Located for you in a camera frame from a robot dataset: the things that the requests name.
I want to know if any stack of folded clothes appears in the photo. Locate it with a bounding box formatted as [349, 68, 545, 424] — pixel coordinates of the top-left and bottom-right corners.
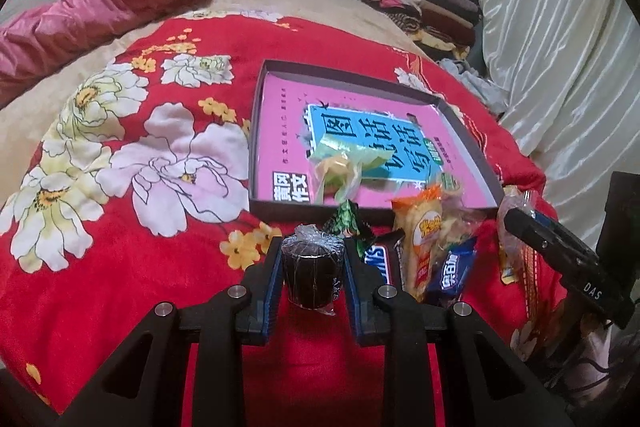
[362, 0, 483, 62]

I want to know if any grey shallow box tray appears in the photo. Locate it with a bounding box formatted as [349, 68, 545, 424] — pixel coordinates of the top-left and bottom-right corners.
[248, 60, 503, 225]

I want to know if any Snickers bar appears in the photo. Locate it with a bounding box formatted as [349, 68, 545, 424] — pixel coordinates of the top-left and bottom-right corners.
[363, 230, 405, 288]

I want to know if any blue Oreo packet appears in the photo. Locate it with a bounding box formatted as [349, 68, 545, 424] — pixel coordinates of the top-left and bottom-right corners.
[426, 236, 477, 306]

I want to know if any grey crumpled clothes pile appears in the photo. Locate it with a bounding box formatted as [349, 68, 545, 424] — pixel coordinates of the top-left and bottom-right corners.
[438, 58, 509, 117]

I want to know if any green cartoon snack packet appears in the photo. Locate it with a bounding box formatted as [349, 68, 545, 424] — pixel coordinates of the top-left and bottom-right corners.
[322, 200, 375, 244]

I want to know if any green milk candy packet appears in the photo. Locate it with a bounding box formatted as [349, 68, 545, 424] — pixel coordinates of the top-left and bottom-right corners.
[308, 139, 402, 205]

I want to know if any round cake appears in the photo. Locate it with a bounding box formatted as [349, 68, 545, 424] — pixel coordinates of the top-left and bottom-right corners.
[437, 172, 485, 253]

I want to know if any dark chocolate cake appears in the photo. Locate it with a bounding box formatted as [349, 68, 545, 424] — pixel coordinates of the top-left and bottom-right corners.
[281, 225, 346, 315]

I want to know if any beige bed sheet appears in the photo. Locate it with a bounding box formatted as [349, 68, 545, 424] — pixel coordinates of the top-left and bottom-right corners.
[1, 0, 424, 199]

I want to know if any pink Chinese book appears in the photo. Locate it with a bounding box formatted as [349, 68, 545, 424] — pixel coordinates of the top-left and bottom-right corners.
[250, 70, 502, 210]

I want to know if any orange bread snack packet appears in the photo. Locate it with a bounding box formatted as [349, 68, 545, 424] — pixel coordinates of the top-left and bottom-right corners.
[392, 183, 442, 303]

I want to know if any white satin curtain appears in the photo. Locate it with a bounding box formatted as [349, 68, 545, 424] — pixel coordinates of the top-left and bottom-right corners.
[482, 0, 639, 246]

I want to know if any pink satin quilt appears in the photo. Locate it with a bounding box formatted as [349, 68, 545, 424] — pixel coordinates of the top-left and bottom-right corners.
[1, 0, 195, 106]

